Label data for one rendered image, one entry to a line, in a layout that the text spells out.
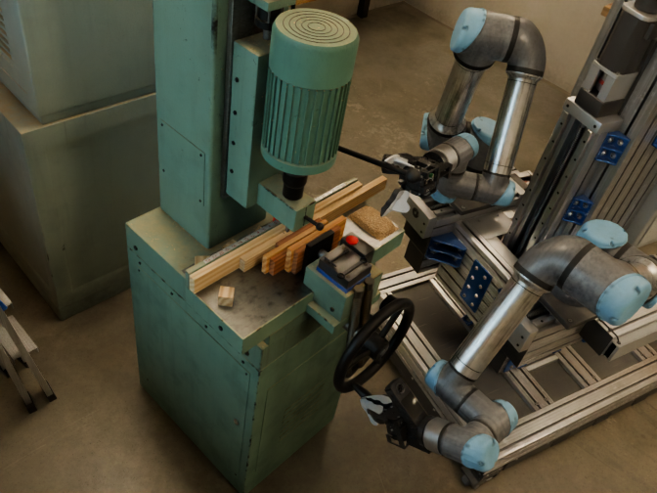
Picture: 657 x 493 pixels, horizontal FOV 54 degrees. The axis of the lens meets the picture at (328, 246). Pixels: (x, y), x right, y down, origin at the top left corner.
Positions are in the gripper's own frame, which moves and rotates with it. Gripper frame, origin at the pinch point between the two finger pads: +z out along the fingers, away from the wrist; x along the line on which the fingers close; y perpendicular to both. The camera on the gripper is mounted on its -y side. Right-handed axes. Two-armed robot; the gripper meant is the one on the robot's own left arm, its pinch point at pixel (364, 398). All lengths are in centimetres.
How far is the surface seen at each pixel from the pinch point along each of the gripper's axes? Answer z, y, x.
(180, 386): 72, 12, -13
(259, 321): 13.5, -27.0, -13.6
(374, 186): 24, -37, 43
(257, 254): 23.6, -37.3, -2.2
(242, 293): 21.1, -31.4, -11.1
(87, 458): 96, 30, -42
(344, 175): 141, 3, 142
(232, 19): 12, -92, 1
